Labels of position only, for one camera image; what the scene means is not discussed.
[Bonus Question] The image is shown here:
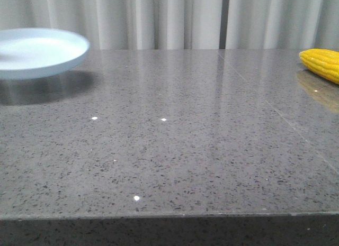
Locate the white curtain panel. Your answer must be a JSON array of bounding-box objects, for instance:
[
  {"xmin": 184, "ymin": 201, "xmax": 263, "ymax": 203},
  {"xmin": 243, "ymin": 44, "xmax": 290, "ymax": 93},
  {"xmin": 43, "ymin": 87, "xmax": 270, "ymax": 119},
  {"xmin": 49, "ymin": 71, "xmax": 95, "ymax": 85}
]
[
  {"xmin": 226, "ymin": 0, "xmax": 338, "ymax": 49},
  {"xmin": 1, "ymin": 0, "xmax": 226, "ymax": 50}
]

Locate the white curtain right panel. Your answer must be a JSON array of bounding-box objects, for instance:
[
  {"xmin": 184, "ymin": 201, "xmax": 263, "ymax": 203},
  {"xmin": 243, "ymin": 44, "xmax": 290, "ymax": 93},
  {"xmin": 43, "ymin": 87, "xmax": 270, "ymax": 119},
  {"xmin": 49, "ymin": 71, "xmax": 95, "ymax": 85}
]
[{"xmin": 226, "ymin": 0, "xmax": 338, "ymax": 49}]

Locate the white curtain left panel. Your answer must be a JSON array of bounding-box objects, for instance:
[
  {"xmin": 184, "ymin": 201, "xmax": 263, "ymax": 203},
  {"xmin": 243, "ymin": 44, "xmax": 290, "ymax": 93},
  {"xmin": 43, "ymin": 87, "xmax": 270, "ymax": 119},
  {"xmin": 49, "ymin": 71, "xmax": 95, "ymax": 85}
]
[{"xmin": 1, "ymin": 0, "xmax": 226, "ymax": 50}]

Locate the light blue round plate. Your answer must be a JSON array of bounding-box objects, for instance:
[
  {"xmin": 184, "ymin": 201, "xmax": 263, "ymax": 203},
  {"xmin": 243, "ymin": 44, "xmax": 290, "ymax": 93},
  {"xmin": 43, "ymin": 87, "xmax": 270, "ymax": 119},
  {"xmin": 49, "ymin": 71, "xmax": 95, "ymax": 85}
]
[{"xmin": 1, "ymin": 28, "xmax": 90, "ymax": 80}]

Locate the yellow corn cob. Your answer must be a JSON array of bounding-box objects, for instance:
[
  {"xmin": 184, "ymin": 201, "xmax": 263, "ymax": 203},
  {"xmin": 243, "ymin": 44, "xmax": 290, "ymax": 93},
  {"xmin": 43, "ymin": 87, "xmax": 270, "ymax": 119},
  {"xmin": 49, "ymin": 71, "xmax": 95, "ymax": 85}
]
[{"xmin": 299, "ymin": 48, "xmax": 338, "ymax": 84}]

